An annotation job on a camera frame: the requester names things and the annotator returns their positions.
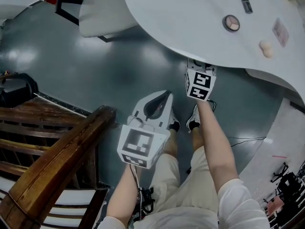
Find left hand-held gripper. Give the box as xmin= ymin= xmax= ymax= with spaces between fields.
xmin=116 ymin=90 xmax=173 ymax=169

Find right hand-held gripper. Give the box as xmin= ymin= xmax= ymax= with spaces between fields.
xmin=184 ymin=58 xmax=218 ymax=102

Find round compact mirror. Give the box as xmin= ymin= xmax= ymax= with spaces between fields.
xmin=223 ymin=14 xmax=241 ymax=32

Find beige makeup sponge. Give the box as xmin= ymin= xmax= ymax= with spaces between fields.
xmin=259 ymin=40 xmax=274 ymax=59

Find black lipstick tube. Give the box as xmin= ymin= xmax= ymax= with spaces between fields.
xmin=238 ymin=0 xmax=254 ymax=14

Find clear plastic sachet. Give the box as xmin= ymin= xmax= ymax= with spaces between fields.
xmin=271 ymin=17 xmax=290 ymax=48

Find person's right forearm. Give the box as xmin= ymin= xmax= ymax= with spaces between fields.
xmin=195 ymin=100 xmax=240 ymax=195

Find person's left forearm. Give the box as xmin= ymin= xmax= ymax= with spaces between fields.
xmin=106 ymin=163 xmax=141 ymax=224

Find white curved table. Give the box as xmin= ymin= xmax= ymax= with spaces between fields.
xmin=122 ymin=0 xmax=305 ymax=114

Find person's right shoe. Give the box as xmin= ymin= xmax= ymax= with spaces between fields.
xmin=186 ymin=104 xmax=201 ymax=132

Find person's left leg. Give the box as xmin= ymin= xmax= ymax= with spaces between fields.
xmin=164 ymin=127 xmax=182 ymax=162

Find person's leg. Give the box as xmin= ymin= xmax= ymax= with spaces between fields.
xmin=164 ymin=127 xmax=182 ymax=162
xmin=190 ymin=125 xmax=205 ymax=152

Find person's right leg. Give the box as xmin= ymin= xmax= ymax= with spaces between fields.
xmin=190 ymin=125 xmax=205 ymax=152

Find person's beige shorts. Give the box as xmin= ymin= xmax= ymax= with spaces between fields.
xmin=150 ymin=144 xmax=215 ymax=214

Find grey upholstered chair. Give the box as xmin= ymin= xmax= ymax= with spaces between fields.
xmin=55 ymin=0 xmax=139 ymax=43

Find striped white cushioned seat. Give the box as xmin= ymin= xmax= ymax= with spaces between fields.
xmin=0 ymin=175 xmax=108 ymax=229

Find person's white shirt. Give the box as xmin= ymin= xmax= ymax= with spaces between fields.
xmin=95 ymin=177 xmax=270 ymax=229

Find black tripod clutter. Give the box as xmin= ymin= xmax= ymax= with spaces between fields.
xmin=270 ymin=161 xmax=305 ymax=224

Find black cable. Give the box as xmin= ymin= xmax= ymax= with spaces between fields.
xmin=206 ymin=99 xmax=266 ymax=147

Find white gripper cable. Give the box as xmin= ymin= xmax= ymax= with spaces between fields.
xmin=130 ymin=165 xmax=155 ymax=221

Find black seat frame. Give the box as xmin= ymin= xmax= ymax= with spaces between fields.
xmin=0 ymin=72 xmax=39 ymax=108

